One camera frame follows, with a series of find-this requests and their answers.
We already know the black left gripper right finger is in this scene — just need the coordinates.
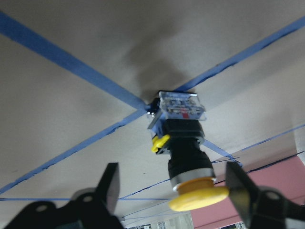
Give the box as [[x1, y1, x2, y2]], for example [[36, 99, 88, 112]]
[[225, 162, 305, 229]]

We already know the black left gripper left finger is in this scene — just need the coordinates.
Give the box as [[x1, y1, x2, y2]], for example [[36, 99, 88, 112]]
[[6, 163, 123, 229]]

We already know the yellow black push button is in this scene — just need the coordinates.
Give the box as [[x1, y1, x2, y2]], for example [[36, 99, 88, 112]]
[[147, 91, 229, 212]]

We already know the pink plastic bin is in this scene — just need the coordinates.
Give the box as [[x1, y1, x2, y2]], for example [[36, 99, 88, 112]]
[[191, 156, 305, 229]]

